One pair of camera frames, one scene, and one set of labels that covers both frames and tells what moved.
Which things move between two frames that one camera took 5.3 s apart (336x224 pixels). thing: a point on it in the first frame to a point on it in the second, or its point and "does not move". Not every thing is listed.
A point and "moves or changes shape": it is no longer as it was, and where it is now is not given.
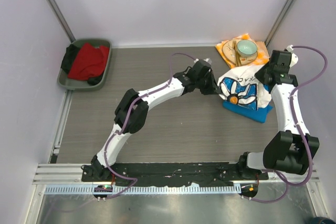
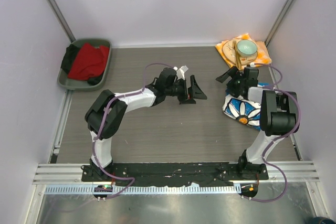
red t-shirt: [89, 61] does not move
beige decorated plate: [228, 50] does not move
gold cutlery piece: [238, 59] does not move
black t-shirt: [71, 53] does not move
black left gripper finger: [211, 83] to [196, 92]
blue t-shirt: [247, 113] moves or changes shape
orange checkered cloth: [262, 55] does not move
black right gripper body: [261, 74] to [234, 85]
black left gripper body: [202, 85] to [178, 89]
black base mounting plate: [172, 173] does not move
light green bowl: [247, 48] does not move
